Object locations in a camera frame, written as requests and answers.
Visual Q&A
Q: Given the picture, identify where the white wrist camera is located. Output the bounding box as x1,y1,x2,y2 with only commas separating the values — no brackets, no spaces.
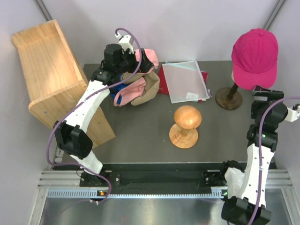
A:
285,104,300,122
115,32,134,54

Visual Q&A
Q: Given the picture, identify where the grey slotted cable duct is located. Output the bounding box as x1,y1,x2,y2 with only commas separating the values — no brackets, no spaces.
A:
47,188,228,199

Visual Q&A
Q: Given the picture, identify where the round wooden hat stand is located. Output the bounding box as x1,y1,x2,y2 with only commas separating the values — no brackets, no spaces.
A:
169,105,202,149

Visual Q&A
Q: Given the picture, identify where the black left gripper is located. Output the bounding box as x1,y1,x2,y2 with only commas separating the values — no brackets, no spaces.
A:
115,48,152,75

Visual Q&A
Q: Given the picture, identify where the cream mannequin head stand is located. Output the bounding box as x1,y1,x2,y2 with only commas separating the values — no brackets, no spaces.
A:
215,71,242,110

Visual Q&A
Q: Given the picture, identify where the wooden shelf box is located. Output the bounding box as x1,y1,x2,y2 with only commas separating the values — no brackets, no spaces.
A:
11,19,116,149

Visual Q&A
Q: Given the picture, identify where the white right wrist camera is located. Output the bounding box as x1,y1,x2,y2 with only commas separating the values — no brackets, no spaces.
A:
285,104,300,122

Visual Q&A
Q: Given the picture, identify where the red booklet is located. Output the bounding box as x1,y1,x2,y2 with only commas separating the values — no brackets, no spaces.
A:
158,67,208,95

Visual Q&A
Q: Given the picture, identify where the tan baseball cap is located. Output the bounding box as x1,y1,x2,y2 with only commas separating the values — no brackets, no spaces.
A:
123,71,160,106

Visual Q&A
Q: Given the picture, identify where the translucent zip document pouch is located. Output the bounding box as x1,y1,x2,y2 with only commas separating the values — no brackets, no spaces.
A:
162,61,211,104

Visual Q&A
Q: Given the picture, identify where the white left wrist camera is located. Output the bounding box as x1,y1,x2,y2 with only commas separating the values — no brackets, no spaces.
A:
115,32,134,54

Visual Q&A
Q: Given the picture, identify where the blue baseball cap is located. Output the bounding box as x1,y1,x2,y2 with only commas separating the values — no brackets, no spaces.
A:
110,84,127,106

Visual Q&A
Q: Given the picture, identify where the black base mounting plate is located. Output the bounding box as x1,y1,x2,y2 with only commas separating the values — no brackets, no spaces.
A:
79,162,247,188

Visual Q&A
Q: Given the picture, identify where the magenta baseball cap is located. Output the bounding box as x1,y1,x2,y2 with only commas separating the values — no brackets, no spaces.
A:
232,28,279,90

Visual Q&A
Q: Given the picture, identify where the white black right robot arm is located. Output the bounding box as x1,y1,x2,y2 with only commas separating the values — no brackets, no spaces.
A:
218,86,288,225

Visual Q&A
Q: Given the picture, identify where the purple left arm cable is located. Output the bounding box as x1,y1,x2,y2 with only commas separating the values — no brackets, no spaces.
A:
45,27,143,204

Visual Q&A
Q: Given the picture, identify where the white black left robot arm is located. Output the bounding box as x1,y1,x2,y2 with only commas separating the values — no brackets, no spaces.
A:
53,44,160,186

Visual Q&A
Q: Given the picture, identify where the salmon pink baseball cap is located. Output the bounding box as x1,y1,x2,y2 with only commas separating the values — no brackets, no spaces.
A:
113,77,146,107

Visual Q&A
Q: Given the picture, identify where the light pink baseball cap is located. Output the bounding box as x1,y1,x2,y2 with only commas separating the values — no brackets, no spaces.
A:
135,48,159,74

